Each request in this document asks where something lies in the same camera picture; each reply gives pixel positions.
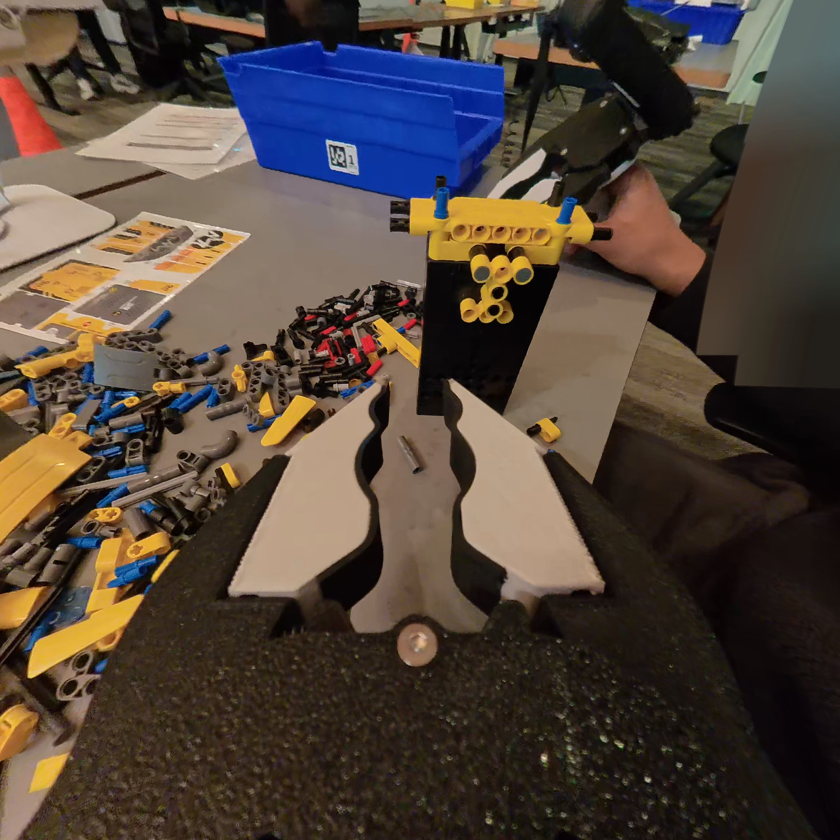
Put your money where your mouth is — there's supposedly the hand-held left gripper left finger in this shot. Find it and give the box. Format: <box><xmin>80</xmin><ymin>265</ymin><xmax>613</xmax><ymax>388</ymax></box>
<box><xmin>227</xmin><ymin>377</ymin><xmax>392</xmax><ymax>614</ymax></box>

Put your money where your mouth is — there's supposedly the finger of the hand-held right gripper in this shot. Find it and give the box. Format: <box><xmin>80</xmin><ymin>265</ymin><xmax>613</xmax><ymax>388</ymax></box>
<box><xmin>487</xmin><ymin>146</ymin><xmax>567</xmax><ymax>200</ymax></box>

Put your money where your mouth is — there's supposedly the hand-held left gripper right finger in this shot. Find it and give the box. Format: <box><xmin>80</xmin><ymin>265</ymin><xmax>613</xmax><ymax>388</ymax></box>
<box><xmin>443</xmin><ymin>377</ymin><xmax>606</xmax><ymax>614</ymax></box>

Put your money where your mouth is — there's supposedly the yellow toy beam assembly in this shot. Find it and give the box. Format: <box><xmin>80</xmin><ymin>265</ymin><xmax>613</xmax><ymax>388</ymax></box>
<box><xmin>390</xmin><ymin>176</ymin><xmax>614</xmax><ymax>326</ymax></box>

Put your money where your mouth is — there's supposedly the person's right forearm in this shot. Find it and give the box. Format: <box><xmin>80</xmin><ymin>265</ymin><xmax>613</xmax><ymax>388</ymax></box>
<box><xmin>650</xmin><ymin>252</ymin><xmax>736</xmax><ymax>358</ymax></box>

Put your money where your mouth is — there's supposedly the person's right hand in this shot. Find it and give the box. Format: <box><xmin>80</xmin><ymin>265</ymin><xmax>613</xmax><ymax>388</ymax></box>
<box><xmin>566</xmin><ymin>163</ymin><xmax>707</xmax><ymax>295</ymax></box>

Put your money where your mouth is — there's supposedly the wooden table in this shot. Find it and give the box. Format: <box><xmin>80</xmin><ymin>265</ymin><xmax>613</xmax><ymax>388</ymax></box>
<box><xmin>164</xmin><ymin>0</ymin><xmax>546</xmax><ymax>60</ymax></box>
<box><xmin>492</xmin><ymin>36</ymin><xmax>732</xmax><ymax>89</ymax></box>

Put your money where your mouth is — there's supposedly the blue plastic bin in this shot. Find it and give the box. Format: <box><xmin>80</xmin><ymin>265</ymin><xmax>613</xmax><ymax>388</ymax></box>
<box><xmin>626</xmin><ymin>0</ymin><xmax>749</xmax><ymax>46</ymax></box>
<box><xmin>217</xmin><ymin>41</ymin><xmax>506</xmax><ymax>198</ymax></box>

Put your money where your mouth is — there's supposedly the black office chair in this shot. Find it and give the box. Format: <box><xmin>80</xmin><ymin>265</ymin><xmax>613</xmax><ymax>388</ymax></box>
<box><xmin>669</xmin><ymin>123</ymin><xmax>749</xmax><ymax>211</ymax></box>

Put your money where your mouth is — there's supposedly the pile of black red pins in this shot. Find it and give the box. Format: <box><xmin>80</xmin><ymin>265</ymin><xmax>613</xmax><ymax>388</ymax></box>
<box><xmin>243</xmin><ymin>279</ymin><xmax>424</xmax><ymax>401</ymax></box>

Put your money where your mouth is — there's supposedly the black rectangular toy stand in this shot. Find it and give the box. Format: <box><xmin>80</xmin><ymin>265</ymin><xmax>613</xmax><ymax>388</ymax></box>
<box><xmin>416</xmin><ymin>252</ymin><xmax>562</xmax><ymax>417</ymax></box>

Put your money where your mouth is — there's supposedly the pile of yellow grey blue pieces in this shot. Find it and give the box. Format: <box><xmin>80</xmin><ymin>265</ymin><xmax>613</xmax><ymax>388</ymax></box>
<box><xmin>0</xmin><ymin>308</ymin><xmax>322</xmax><ymax>795</ymax></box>

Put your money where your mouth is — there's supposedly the yellow angled toy beam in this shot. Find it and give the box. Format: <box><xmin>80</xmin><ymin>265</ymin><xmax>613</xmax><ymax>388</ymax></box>
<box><xmin>371</xmin><ymin>318</ymin><xmax>422</xmax><ymax>368</ymax></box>

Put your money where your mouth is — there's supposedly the person's dark clothing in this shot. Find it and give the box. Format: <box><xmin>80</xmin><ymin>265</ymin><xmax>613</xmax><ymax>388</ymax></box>
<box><xmin>594</xmin><ymin>381</ymin><xmax>840</xmax><ymax>840</ymax></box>

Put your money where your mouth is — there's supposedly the dark grey toy panel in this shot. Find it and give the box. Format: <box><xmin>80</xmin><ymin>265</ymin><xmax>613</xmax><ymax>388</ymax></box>
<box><xmin>94</xmin><ymin>344</ymin><xmax>160</xmax><ymax>393</ymax></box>

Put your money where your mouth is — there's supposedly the yellow black sticker sheet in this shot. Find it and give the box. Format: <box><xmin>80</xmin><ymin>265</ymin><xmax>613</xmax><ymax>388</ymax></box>
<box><xmin>0</xmin><ymin>211</ymin><xmax>252</xmax><ymax>345</ymax></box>

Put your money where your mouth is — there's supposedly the white printed paper sheet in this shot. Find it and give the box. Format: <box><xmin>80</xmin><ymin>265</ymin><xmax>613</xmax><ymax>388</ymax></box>
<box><xmin>141</xmin><ymin>141</ymin><xmax>258</xmax><ymax>181</ymax></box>
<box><xmin>77</xmin><ymin>103</ymin><xmax>247</xmax><ymax>165</ymax></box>

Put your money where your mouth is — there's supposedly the light grey stand base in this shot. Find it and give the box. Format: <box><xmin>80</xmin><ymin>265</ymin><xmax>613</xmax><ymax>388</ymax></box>
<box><xmin>0</xmin><ymin>184</ymin><xmax>118</xmax><ymax>271</ymax></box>

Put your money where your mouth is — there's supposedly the orange traffic cone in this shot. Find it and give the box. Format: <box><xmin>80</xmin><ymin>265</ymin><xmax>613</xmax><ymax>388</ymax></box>
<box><xmin>0</xmin><ymin>75</ymin><xmax>63</xmax><ymax>158</ymax></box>

